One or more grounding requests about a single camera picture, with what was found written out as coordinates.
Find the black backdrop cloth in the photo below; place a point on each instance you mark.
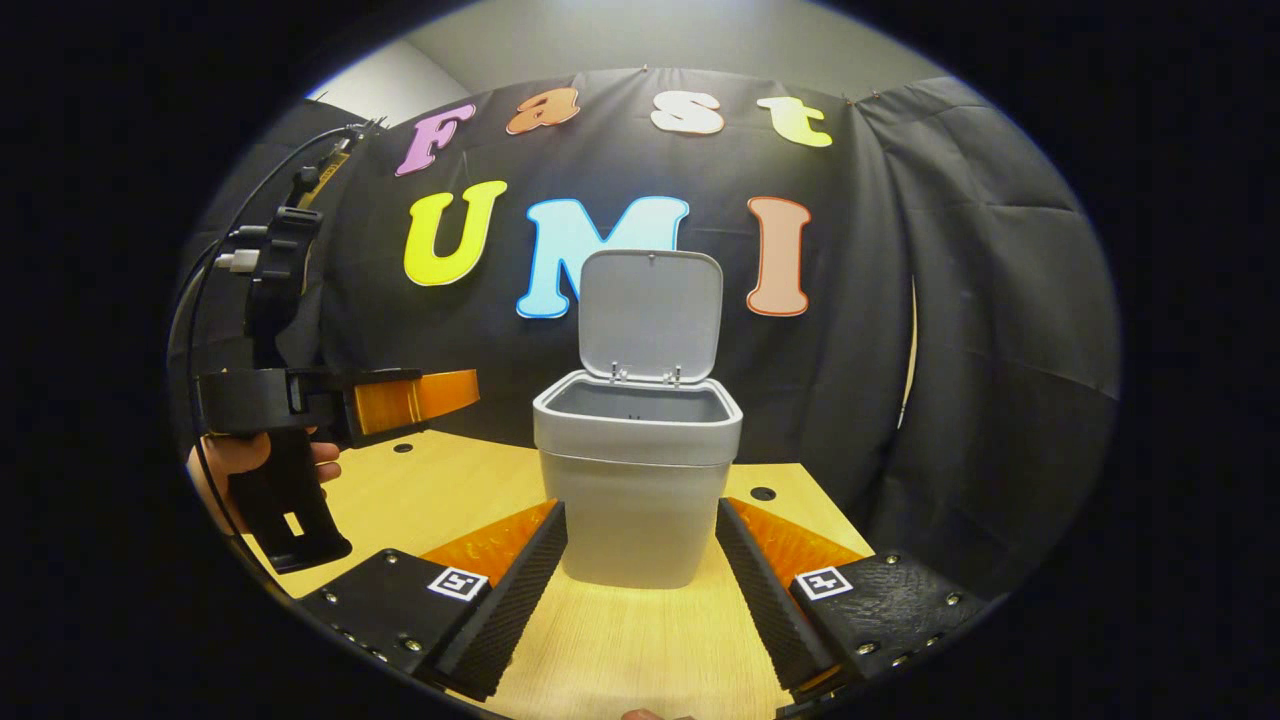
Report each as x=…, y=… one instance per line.
x=880, y=300

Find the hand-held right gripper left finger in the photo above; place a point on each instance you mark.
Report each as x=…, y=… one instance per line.
x=515, y=600

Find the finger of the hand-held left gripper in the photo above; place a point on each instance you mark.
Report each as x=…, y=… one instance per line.
x=420, y=398

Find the wooden desktop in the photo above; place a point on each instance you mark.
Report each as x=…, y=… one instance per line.
x=470, y=480

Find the grey desktop garbage bin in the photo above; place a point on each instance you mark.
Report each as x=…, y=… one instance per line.
x=630, y=520

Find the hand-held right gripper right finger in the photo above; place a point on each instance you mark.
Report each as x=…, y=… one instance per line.
x=765, y=600

